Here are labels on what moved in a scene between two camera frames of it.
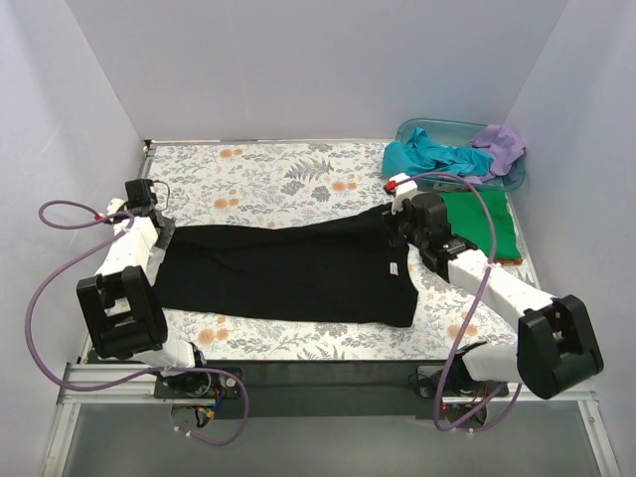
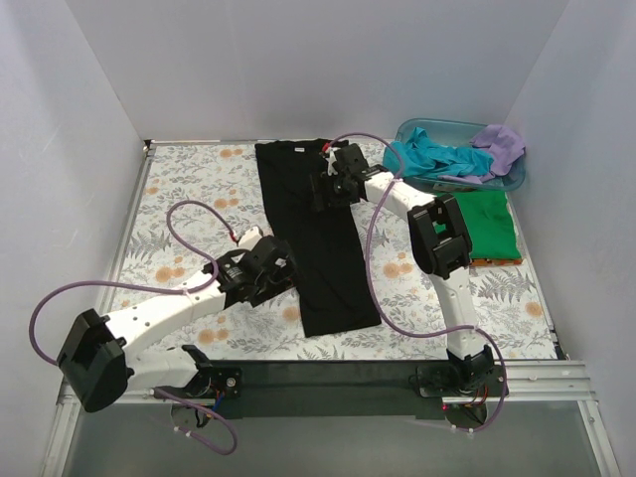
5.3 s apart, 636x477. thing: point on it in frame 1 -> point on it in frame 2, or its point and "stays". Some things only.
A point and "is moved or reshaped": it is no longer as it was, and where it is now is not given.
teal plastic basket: [459, 133] stays
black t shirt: [352, 264] is moved or reshaped
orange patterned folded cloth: [509, 261] stays
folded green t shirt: [469, 219] stays
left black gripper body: [162, 231] -> [277, 276]
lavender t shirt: [504, 147] stays
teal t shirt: [418, 154] stays
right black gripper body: [400, 225] -> [325, 190]
